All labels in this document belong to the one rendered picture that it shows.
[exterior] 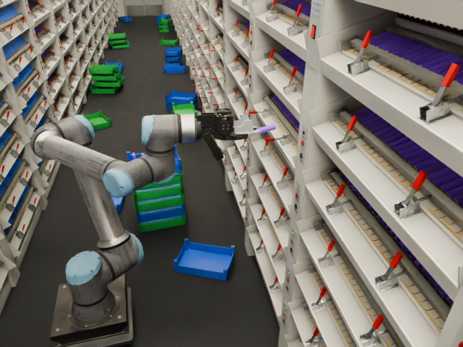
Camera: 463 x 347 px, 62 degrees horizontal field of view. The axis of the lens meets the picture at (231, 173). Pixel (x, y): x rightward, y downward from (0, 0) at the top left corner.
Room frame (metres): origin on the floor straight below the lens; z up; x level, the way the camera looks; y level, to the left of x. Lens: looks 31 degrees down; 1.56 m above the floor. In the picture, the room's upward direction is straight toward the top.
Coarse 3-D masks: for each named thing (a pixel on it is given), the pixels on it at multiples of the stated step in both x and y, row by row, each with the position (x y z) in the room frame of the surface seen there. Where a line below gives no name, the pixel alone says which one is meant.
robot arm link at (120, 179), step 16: (48, 128) 1.37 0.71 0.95; (32, 144) 1.29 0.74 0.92; (48, 144) 1.26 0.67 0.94; (64, 144) 1.22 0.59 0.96; (64, 160) 1.17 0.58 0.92; (80, 160) 1.11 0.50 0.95; (96, 160) 1.07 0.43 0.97; (112, 160) 1.05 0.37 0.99; (144, 160) 1.04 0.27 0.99; (96, 176) 1.04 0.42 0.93; (112, 176) 0.96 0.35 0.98; (128, 176) 0.97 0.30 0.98; (144, 176) 1.00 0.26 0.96; (112, 192) 0.97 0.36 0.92; (128, 192) 0.96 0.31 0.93
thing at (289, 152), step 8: (256, 96) 1.69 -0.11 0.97; (264, 96) 1.68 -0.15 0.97; (272, 96) 1.68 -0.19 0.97; (256, 104) 1.68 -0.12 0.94; (264, 120) 1.49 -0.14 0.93; (272, 120) 1.47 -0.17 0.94; (272, 136) 1.37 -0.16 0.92; (280, 136) 1.33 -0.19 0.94; (280, 144) 1.27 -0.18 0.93; (288, 144) 1.26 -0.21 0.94; (280, 152) 1.29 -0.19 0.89; (288, 152) 1.20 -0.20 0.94; (296, 152) 1.19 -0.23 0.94; (288, 160) 1.18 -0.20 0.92
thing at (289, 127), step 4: (268, 100) 1.63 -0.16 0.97; (264, 104) 1.63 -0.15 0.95; (268, 104) 1.61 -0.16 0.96; (272, 104) 1.58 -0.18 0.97; (272, 108) 1.54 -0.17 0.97; (276, 108) 1.52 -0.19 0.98; (276, 112) 1.49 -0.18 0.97; (280, 112) 1.48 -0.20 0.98; (272, 116) 1.49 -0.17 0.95; (280, 116) 1.44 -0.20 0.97; (280, 120) 1.43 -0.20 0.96; (284, 120) 1.40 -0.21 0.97; (284, 124) 1.38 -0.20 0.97; (288, 124) 1.36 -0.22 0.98; (280, 128) 1.37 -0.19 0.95; (288, 128) 1.33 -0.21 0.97; (292, 128) 1.32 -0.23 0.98; (292, 132) 1.29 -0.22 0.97; (296, 132) 1.28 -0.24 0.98; (296, 136) 1.25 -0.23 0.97; (296, 140) 1.23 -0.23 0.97; (292, 144) 1.24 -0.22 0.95
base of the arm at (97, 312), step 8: (104, 296) 1.18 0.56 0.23; (112, 296) 1.23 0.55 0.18; (72, 304) 1.17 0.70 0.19; (80, 304) 1.14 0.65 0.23; (88, 304) 1.14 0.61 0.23; (96, 304) 1.15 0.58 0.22; (104, 304) 1.17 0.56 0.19; (112, 304) 1.20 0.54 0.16; (72, 312) 1.15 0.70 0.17; (80, 312) 1.13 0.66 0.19; (88, 312) 1.13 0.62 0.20; (96, 312) 1.14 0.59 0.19; (104, 312) 1.15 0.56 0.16; (80, 320) 1.12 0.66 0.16; (88, 320) 1.11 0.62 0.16; (96, 320) 1.12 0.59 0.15
